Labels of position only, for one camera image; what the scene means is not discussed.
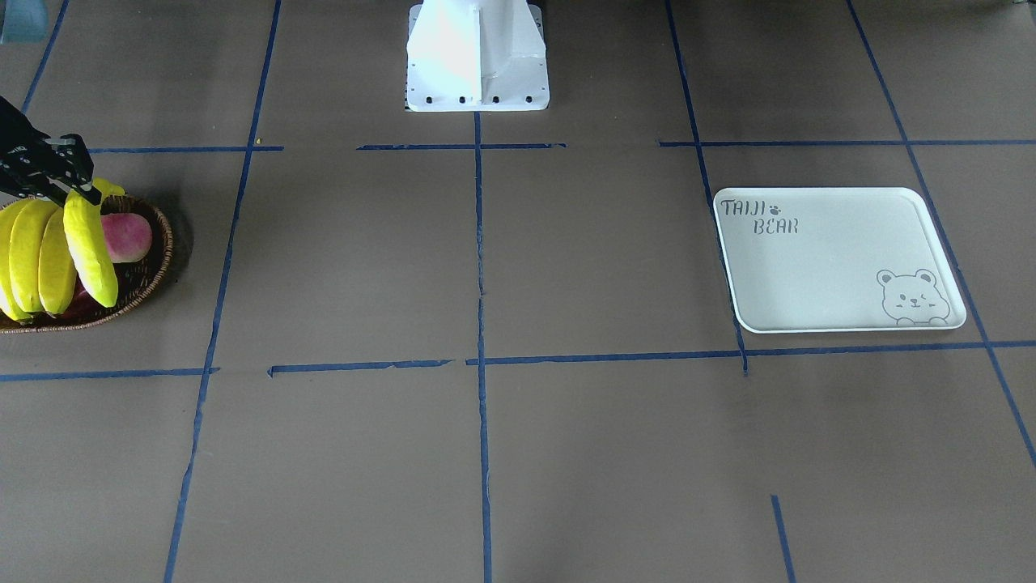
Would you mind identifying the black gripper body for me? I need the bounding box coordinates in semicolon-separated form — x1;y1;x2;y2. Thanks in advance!
1;97;57;199

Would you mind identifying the brown woven basket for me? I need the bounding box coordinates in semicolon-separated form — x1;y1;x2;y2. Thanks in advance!
1;195;176;336

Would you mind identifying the white rectangular bear tray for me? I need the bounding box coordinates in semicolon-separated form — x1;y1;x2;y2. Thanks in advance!
713;187;966;334

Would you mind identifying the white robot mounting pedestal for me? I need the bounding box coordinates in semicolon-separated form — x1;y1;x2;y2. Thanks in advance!
405;1;550;112

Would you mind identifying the yellow banana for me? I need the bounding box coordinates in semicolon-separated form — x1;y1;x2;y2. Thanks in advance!
37;209;78;315
1;199;31;325
8;198;60;313
63;190;119;309

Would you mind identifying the pink red apple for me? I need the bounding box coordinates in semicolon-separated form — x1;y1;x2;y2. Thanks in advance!
100;213;153;263

